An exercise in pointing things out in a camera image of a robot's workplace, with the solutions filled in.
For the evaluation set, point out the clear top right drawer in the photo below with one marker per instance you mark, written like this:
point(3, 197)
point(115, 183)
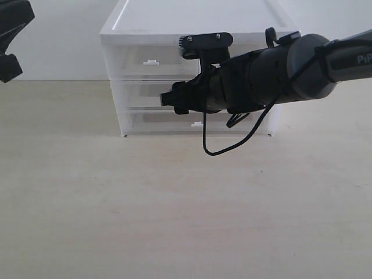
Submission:
point(232, 49)

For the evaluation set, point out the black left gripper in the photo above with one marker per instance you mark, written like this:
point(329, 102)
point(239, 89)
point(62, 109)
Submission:
point(15, 15)

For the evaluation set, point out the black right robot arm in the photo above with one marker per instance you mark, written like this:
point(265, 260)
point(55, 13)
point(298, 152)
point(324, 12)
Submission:
point(291, 68)

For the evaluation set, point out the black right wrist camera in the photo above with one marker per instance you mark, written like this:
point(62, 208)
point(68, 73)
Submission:
point(206, 57)

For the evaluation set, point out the clear top left drawer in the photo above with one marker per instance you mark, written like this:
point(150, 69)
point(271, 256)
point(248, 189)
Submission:
point(148, 62)

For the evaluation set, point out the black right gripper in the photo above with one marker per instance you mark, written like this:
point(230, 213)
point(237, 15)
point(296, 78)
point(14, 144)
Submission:
point(204, 94)

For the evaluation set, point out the white plastic drawer cabinet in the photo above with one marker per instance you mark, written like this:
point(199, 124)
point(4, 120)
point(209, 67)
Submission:
point(164, 22)

